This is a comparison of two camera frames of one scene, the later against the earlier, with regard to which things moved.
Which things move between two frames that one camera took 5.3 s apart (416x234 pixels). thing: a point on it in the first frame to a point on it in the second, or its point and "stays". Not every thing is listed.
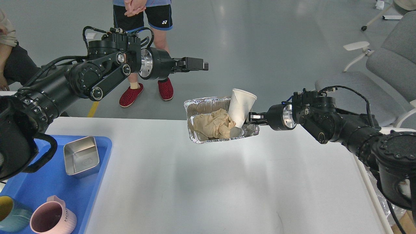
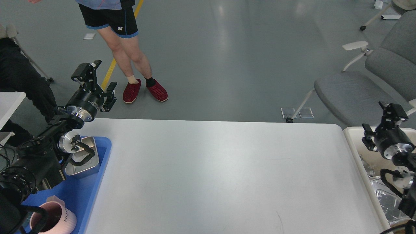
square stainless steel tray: [80, 155] stays
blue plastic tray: [79, 191] stays
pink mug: [52, 217] stays
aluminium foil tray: [194, 107] to [390, 199]
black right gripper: [280, 116] to [390, 140]
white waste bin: [406, 217] to [375, 163]
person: [155, 16] to [115, 21]
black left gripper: [155, 63] to [89, 99]
